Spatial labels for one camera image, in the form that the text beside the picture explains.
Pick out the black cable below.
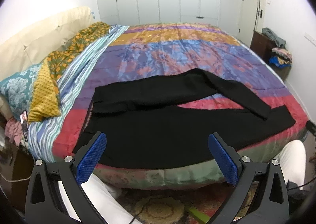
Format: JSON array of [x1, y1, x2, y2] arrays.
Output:
[[124, 197, 159, 224]]

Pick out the white trousers leg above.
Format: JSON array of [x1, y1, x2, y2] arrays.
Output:
[[59, 173, 143, 224]]

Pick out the white door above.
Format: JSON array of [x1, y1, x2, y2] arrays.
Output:
[[238, 0, 266, 47]]

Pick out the colourful striped bedspread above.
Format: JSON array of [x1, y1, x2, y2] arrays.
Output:
[[51, 23, 308, 190]]

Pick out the dark wooden side table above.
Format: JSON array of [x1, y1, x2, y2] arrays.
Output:
[[250, 31, 291, 81]]

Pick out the black pants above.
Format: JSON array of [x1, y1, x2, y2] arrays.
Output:
[[74, 68, 295, 170]]

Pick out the cream padded headboard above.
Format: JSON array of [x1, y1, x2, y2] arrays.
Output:
[[1, 7, 93, 80]]

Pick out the blue striped bed sheet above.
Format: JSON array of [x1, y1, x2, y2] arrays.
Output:
[[28, 25, 129, 163]]

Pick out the teal floral pillow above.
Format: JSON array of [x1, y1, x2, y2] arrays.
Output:
[[1, 63, 42, 120]]

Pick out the pile of clothes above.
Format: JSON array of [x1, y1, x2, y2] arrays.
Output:
[[262, 27, 292, 68]]

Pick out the orange floral green blanket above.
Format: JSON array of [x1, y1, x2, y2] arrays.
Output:
[[47, 22, 110, 81]]

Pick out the yellow dotted pillow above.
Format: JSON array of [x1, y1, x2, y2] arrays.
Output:
[[28, 58, 60, 123]]

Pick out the patterned floor rug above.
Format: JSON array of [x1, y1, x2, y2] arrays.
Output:
[[116, 184, 258, 224]]

